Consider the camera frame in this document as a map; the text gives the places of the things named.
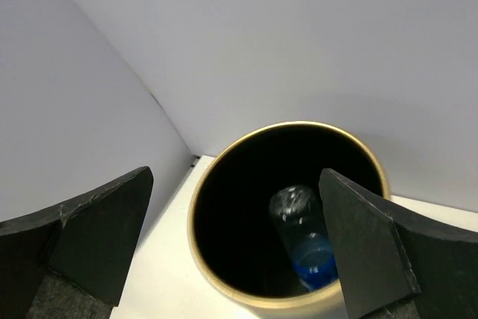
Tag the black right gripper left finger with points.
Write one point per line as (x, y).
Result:
(71, 260)

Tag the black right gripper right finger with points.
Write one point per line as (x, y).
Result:
(393, 262)

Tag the blue label water bottle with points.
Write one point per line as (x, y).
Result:
(297, 215)

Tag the dark bin with gold rim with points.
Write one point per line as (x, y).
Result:
(231, 237)

